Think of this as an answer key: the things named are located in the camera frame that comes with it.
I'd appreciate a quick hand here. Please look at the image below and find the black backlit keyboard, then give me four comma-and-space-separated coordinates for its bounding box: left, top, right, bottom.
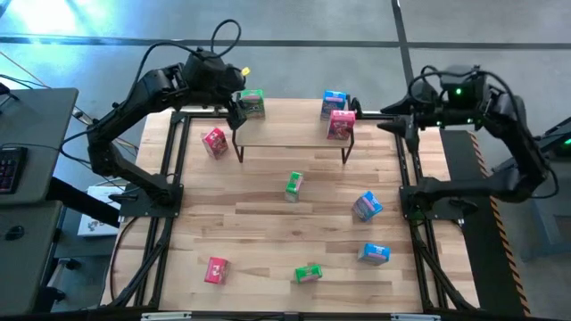
0, 145, 29, 195

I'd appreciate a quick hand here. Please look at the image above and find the silver metal bracket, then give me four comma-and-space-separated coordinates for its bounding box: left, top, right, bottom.
391, 313, 443, 321
140, 311, 193, 321

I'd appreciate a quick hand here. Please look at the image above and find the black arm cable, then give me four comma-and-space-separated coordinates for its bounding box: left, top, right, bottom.
130, 18, 243, 97
407, 64, 450, 98

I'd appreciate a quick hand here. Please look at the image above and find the thin yellow cable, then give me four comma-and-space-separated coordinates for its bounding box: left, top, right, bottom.
0, 50, 50, 90

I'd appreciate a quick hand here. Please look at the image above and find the black desk support beam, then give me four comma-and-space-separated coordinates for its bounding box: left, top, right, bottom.
46, 176, 124, 229

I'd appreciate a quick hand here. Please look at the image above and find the white cardboard box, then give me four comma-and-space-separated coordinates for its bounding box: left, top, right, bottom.
77, 185, 125, 238

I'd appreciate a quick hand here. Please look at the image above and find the red Froot Loops cereal box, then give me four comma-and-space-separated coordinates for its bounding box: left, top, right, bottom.
201, 127, 230, 161
203, 256, 232, 285
326, 110, 357, 142

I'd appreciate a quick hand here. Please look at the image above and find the black computer mouse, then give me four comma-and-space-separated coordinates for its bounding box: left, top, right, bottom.
4, 225, 26, 242

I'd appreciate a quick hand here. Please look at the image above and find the black aluminium table frame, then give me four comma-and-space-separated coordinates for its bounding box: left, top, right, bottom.
100, 109, 481, 313

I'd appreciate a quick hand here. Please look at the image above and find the green Apple Jacks cereal box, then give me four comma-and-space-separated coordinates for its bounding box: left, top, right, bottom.
239, 87, 267, 120
294, 263, 324, 284
284, 170, 305, 204

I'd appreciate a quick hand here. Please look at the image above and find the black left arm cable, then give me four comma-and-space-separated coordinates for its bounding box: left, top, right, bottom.
130, 18, 243, 97

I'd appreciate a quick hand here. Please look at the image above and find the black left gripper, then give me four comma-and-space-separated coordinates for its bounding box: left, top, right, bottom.
208, 53, 251, 131

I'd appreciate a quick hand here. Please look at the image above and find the grey desk top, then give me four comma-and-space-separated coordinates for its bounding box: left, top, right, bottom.
0, 87, 80, 206
0, 200, 65, 317

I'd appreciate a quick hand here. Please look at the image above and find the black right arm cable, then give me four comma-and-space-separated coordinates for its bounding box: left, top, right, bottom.
407, 64, 450, 98

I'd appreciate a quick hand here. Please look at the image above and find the blue Rice Krispies cereal box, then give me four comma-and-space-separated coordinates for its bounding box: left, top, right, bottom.
352, 190, 385, 223
319, 89, 349, 121
357, 242, 393, 267

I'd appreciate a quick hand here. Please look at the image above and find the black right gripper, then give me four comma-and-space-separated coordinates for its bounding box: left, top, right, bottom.
377, 79, 445, 155

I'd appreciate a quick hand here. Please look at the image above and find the wooden shelf with black legs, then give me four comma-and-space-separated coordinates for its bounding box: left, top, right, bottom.
231, 97, 358, 165

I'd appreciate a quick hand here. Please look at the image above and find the black hazard-striped floor mat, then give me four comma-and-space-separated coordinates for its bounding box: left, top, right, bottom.
439, 128, 533, 318

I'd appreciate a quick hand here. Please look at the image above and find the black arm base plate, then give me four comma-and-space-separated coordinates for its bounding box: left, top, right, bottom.
399, 185, 466, 221
119, 184, 185, 219

